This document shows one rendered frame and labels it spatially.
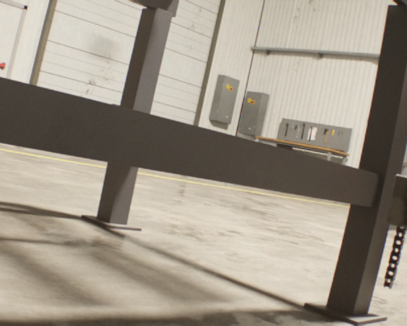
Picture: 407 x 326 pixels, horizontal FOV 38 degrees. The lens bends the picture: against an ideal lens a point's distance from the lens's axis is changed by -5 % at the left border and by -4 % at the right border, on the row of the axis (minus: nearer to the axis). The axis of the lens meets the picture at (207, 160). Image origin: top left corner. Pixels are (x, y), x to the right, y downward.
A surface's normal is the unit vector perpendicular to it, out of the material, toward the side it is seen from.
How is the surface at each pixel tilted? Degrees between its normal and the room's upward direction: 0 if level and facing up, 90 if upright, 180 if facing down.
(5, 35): 90
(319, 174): 90
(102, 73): 90
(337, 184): 90
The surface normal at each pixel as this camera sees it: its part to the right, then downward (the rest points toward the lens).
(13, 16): 0.69, 0.16
